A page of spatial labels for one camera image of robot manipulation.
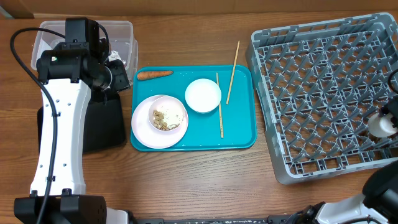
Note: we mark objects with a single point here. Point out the white cup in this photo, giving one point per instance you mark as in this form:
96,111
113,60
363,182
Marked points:
381,126

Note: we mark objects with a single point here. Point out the orange carrot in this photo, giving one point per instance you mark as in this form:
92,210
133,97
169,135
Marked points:
147,75

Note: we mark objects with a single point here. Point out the white tissue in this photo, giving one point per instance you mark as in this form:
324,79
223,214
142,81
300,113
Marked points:
115,56

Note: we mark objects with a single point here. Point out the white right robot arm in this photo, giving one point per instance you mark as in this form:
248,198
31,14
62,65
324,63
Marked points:
378,201

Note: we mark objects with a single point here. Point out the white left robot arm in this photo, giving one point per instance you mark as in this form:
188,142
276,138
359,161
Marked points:
69,76

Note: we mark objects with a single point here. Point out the pink bowl with food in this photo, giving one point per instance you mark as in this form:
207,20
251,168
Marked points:
167,114

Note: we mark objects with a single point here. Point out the teal serving tray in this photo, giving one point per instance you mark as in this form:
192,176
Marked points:
203,132

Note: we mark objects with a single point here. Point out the white round plate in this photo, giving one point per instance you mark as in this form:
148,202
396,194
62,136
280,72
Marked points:
144,136

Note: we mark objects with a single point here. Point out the wooden chopstick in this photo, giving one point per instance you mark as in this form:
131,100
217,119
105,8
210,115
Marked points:
233,72
219,108

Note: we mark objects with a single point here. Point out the white round bowl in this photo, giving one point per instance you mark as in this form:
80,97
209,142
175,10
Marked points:
203,95

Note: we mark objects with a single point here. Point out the grey dishwasher rack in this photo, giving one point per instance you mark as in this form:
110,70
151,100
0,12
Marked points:
318,85

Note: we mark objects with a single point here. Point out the clear plastic waste bin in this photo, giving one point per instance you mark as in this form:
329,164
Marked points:
121,39

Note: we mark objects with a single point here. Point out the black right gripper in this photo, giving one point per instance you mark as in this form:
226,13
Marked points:
391,107

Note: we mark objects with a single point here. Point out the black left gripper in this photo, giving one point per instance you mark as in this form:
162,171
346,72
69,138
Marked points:
122,81

